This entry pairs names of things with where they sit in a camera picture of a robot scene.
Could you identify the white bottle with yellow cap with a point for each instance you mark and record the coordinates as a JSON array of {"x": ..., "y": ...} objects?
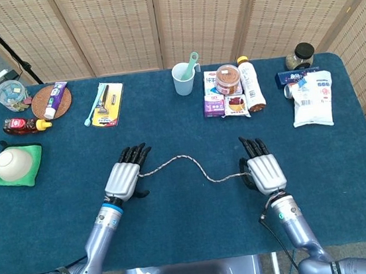
[{"x": 251, "y": 85}]

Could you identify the glass jar with black lid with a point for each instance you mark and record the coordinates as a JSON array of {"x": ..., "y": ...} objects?
[{"x": 303, "y": 53}]

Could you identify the dark blue flat box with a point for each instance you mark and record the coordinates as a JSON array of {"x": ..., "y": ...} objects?
[{"x": 284, "y": 78}]

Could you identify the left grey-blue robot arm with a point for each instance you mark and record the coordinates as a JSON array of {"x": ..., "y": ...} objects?
[{"x": 104, "y": 233}]

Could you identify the light blue toothbrush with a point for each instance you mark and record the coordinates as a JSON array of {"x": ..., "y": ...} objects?
[{"x": 95, "y": 102}]

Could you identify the razor on yellow card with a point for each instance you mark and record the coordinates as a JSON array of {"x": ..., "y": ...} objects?
[{"x": 117, "y": 101}]

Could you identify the purple white toothpaste tube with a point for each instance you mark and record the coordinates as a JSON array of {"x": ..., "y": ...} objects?
[{"x": 55, "y": 99}]

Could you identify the small purple box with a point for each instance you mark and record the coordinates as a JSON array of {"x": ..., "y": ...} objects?
[{"x": 214, "y": 106}]

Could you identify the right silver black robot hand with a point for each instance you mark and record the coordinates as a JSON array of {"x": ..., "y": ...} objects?
[{"x": 266, "y": 173}]

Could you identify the round brown woven coaster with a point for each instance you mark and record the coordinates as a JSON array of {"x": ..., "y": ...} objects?
[{"x": 40, "y": 104}]

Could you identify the green cloth pad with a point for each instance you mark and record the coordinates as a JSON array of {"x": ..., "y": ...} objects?
[{"x": 37, "y": 161}]

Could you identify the light blue plastic cup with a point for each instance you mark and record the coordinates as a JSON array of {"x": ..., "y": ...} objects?
[{"x": 183, "y": 85}]

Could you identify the clear jar of colourful clips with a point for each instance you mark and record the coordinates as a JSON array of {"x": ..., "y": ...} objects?
[{"x": 11, "y": 94}]

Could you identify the blue binder clip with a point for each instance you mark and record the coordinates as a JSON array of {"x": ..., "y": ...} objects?
[{"x": 301, "y": 82}]

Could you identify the syrup bottle with yellow cap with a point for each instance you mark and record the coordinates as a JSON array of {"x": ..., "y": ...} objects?
[{"x": 21, "y": 125}]

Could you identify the cream ceramic bowl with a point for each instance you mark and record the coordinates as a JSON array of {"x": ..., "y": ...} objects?
[{"x": 12, "y": 163}]

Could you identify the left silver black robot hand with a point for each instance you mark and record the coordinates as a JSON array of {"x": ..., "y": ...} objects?
[{"x": 121, "y": 179}]

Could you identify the black power adapter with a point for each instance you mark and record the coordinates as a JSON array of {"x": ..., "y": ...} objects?
[{"x": 11, "y": 75}]

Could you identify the white snack packet red bowl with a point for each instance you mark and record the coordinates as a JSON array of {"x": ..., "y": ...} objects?
[{"x": 236, "y": 105}]

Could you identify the dark blue table cloth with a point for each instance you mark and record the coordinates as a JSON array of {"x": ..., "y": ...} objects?
[{"x": 179, "y": 217}]

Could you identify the red soda can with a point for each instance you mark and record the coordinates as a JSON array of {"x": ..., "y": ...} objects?
[{"x": 288, "y": 92}]

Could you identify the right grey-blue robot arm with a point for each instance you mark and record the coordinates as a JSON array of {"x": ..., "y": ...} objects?
[{"x": 290, "y": 220}]

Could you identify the white plastic bag with barcode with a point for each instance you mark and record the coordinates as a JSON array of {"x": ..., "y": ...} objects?
[{"x": 313, "y": 107}]

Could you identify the white blue milk carton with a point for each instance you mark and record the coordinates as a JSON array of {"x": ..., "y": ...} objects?
[{"x": 210, "y": 83}]

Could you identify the clear round tub red label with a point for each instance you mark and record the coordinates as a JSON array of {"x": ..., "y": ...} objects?
[{"x": 227, "y": 78}]

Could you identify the teal toothbrush in cup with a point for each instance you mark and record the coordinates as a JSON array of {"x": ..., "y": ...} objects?
[{"x": 192, "y": 62}]

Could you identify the black tripod pole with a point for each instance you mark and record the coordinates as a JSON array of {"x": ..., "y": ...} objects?
[{"x": 1, "y": 42}]

